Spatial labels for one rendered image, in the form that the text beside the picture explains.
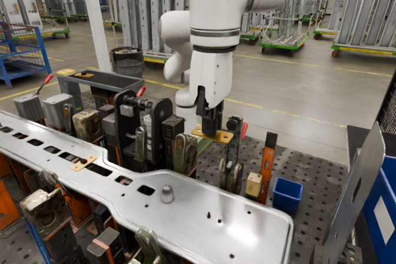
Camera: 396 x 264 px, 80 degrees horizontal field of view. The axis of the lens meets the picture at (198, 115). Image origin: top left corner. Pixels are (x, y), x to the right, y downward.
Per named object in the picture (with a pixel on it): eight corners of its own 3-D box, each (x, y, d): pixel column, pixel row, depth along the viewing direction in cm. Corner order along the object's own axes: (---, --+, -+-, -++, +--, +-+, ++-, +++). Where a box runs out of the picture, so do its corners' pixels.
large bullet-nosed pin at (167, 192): (160, 204, 67) (158, 187, 64) (167, 197, 69) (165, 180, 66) (170, 209, 65) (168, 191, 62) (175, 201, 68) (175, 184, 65)
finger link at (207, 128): (203, 102, 46) (203, 131, 49) (195, 108, 44) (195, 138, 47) (218, 105, 45) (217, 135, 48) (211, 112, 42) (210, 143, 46)
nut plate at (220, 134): (190, 134, 50) (190, 129, 49) (198, 125, 53) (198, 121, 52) (227, 144, 47) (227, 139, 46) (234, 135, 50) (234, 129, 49)
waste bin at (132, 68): (109, 95, 388) (100, 50, 354) (132, 85, 429) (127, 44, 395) (131, 102, 365) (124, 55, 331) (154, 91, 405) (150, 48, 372)
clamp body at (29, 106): (32, 160, 129) (7, 99, 112) (52, 149, 138) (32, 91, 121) (43, 165, 125) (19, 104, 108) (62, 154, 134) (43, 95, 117)
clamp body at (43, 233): (46, 281, 75) (5, 204, 59) (79, 248, 85) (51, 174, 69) (65, 297, 71) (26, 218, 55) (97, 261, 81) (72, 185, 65)
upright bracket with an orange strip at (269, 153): (247, 253, 83) (266, 132, 60) (248, 250, 84) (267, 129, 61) (255, 257, 82) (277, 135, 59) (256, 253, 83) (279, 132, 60)
